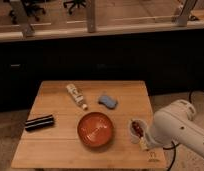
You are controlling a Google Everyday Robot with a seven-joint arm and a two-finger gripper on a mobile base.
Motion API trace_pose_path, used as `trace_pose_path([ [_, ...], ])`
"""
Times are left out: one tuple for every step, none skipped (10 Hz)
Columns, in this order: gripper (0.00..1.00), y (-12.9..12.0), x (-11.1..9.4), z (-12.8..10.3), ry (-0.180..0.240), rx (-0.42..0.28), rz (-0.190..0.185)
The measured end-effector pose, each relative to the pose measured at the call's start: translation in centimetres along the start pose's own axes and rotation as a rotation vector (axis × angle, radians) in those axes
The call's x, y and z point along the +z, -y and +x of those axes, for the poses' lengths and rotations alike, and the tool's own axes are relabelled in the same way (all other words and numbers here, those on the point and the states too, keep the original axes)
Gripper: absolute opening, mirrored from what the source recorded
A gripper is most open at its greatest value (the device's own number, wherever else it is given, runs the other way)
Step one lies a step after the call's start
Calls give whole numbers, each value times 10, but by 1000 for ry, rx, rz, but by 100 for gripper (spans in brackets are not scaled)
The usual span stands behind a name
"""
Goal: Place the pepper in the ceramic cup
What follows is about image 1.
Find red pepper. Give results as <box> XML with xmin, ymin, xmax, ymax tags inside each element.
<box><xmin>132</xmin><ymin>122</ymin><xmax>143</xmax><ymax>137</ymax></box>

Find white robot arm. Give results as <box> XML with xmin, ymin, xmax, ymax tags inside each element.
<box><xmin>140</xmin><ymin>99</ymin><xmax>204</xmax><ymax>158</ymax></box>

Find red orange bowl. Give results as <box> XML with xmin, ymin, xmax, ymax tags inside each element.
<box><xmin>77</xmin><ymin>112</ymin><xmax>114</xmax><ymax>148</ymax></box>

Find blue sponge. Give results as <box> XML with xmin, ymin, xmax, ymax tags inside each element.
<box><xmin>98</xmin><ymin>95</ymin><xmax>118</xmax><ymax>109</ymax></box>

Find white tube bottle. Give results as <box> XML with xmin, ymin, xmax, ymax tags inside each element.
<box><xmin>66</xmin><ymin>84</ymin><xmax>88</xmax><ymax>110</ymax></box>

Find black office chair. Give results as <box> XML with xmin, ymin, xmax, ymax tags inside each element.
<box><xmin>3</xmin><ymin>0</ymin><xmax>46</xmax><ymax>25</ymax></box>
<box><xmin>63</xmin><ymin>0</ymin><xmax>86</xmax><ymax>15</ymax></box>

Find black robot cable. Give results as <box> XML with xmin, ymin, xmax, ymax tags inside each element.
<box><xmin>162</xmin><ymin>89</ymin><xmax>204</xmax><ymax>171</ymax></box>

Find grey metal post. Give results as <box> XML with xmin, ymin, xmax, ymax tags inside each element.
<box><xmin>86</xmin><ymin>0</ymin><xmax>96</xmax><ymax>33</ymax></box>
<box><xmin>10</xmin><ymin>0</ymin><xmax>34</xmax><ymax>37</ymax></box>
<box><xmin>176</xmin><ymin>0</ymin><xmax>198</xmax><ymax>27</ymax></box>

